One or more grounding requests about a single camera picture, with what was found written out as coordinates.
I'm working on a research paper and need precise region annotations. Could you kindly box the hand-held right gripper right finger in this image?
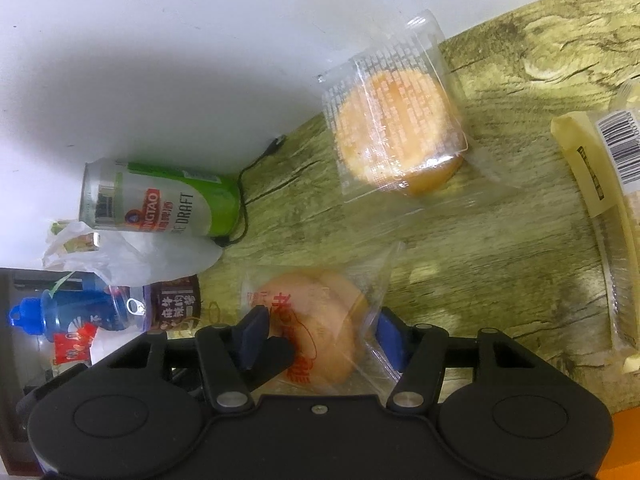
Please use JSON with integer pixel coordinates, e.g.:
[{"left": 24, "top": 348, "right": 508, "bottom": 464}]
[{"left": 375, "top": 307, "right": 538, "bottom": 413}]

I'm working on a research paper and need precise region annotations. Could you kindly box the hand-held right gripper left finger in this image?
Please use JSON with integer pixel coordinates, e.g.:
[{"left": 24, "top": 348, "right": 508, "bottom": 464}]
[{"left": 102, "top": 305, "right": 301, "bottom": 411}]

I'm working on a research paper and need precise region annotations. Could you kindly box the bun with red print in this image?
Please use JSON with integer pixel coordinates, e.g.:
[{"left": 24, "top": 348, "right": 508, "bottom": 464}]
[{"left": 242, "top": 242, "right": 406, "bottom": 401}]

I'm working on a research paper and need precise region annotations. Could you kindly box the orange gift box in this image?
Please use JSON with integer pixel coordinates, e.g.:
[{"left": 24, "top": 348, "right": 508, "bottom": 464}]
[{"left": 597, "top": 410, "right": 640, "bottom": 480}]

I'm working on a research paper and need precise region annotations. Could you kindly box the cream cracker packet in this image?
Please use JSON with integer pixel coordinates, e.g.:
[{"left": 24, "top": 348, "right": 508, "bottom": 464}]
[{"left": 550, "top": 80, "right": 640, "bottom": 376}]

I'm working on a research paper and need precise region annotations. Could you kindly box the purple-lidded food can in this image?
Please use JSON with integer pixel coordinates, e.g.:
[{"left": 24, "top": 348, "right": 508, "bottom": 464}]
[{"left": 107, "top": 275, "right": 203, "bottom": 336}]

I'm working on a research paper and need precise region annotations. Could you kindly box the white plastic bag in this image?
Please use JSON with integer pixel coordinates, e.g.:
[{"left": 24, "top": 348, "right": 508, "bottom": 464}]
[{"left": 42, "top": 220, "right": 223, "bottom": 288}]

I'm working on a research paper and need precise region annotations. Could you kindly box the green silver beer can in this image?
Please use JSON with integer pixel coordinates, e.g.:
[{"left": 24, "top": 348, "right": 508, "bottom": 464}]
[{"left": 79, "top": 157, "right": 243, "bottom": 238}]

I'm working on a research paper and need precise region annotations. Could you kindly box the red snack packet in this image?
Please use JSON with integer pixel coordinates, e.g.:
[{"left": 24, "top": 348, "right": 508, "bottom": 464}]
[{"left": 52, "top": 322, "right": 98, "bottom": 368}]

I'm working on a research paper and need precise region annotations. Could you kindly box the blue water bottle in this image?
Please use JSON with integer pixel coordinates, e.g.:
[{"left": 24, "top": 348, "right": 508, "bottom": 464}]
[{"left": 6, "top": 272, "right": 146, "bottom": 343}]

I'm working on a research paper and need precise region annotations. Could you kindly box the round cake in clear wrapper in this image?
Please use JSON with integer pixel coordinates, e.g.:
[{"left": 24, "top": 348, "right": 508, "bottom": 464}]
[{"left": 317, "top": 10, "right": 521, "bottom": 206}]

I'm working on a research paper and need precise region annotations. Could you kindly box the black cable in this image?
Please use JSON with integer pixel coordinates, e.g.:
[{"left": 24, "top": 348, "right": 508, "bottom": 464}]
[{"left": 217, "top": 135, "right": 288, "bottom": 248}]

